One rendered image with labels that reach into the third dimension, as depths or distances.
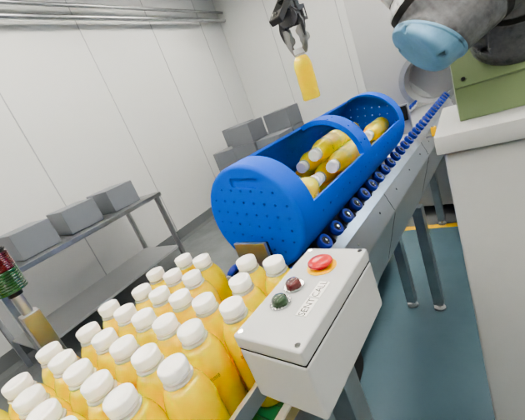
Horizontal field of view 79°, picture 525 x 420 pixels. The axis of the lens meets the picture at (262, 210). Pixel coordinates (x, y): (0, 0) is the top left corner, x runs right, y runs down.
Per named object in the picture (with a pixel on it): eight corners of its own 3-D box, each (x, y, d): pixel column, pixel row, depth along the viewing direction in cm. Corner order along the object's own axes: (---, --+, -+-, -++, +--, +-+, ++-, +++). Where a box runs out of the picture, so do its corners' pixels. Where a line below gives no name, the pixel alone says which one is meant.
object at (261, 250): (286, 282, 79) (269, 238, 75) (281, 288, 77) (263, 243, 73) (256, 280, 85) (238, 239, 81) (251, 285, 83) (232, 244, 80)
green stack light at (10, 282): (32, 282, 71) (19, 264, 70) (-1, 302, 67) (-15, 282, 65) (24, 281, 75) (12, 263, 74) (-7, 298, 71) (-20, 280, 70)
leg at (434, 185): (447, 222, 254) (432, 147, 236) (446, 225, 250) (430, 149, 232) (438, 222, 258) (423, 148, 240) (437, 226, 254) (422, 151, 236)
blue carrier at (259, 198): (406, 156, 137) (403, 86, 125) (313, 279, 76) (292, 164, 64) (342, 157, 154) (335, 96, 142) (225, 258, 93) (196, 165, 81)
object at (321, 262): (337, 259, 46) (335, 252, 46) (327, 274, 44) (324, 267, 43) (316, 258, 49) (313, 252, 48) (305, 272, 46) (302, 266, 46)
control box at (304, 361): (383, 303, 49) (366, 246, 46) (328, 422, 35) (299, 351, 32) (326, 297, 56) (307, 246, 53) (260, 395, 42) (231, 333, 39)
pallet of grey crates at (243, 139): (322, 178, 494) (297, 102, 460) (302, 200, 434) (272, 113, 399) (260, 191, 564) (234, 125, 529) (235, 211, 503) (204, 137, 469)
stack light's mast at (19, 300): (47, 305, 73) (6, 244, 68) (16, 324, 69) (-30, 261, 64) (38, 302, 77) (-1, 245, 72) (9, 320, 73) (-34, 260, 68)
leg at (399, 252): (419, 302, 186) (395, 205, 168) (417, 308, 182) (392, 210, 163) (409, 301, 190) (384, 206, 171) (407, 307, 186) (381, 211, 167)
